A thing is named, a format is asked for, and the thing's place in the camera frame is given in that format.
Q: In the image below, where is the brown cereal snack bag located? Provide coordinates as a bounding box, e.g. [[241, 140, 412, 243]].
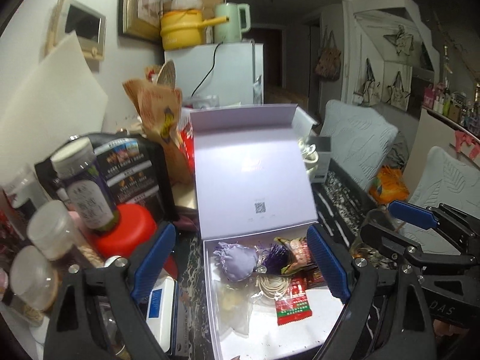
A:
[[275, 236, 314, 276]]

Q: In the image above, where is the red snack packet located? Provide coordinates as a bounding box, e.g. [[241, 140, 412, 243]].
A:
[[275, 276, 312, 326]]

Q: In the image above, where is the white cord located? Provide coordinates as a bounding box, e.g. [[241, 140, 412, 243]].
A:
[[250, 273, 297, 302]]

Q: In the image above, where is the purple sachet with tassel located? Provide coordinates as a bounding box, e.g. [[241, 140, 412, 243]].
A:
[[213, 242, 290, 283]]

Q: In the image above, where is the red plastic container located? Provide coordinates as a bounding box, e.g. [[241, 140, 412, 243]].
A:
[[91, 204, 157, 258]]

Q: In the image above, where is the glass mug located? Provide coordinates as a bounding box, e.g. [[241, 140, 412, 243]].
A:
[[349, 207, 395, 269]]

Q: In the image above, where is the near light blue chair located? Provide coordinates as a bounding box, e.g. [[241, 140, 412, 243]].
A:
[[406, 145, 480, 255]]

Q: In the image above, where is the light blue chair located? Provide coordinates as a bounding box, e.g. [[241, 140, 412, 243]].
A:
[[406, 145, 480, 255], [320, 99, 398, 192]]

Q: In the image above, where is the lavender gift box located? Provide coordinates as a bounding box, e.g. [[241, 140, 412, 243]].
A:
[[191, 104, 343, 359]]

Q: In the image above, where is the blue white carton box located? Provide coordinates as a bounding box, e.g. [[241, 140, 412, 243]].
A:
[[145, 276, 178, 356]]

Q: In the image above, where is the black printed box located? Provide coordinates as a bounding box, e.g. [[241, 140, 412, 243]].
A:
[[34, 133, 179, 222]]

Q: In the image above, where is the white tea bag pouch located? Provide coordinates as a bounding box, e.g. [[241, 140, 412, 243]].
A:
[[217, 284, 253, 336]]

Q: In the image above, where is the far light blue chair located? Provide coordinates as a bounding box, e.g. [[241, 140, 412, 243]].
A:
[[320, 99, 398, 192]]

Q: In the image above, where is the brown paper snack bag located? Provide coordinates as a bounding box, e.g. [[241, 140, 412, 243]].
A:
[[122, 79, 192, 185]]

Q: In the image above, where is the white foam sheet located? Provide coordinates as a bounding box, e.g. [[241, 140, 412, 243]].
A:
[[1, 33, 108, 183]]

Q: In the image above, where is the white mini fridge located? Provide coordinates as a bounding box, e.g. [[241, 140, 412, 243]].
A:
[[164, 41, 264, 107]]

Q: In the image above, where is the yellow pot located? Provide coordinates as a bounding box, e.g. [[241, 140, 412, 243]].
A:
[[160, 9, 230, 51]]

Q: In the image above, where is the green electric kettle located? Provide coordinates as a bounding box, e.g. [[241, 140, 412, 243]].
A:
[[214, 2, 251, 43]]

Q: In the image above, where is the framed picture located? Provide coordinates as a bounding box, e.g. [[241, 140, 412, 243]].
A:
[[118, 0, 164, 43]]

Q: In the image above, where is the wall intercom panel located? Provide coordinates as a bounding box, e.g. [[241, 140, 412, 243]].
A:
[[46, 0, 107, 61]]

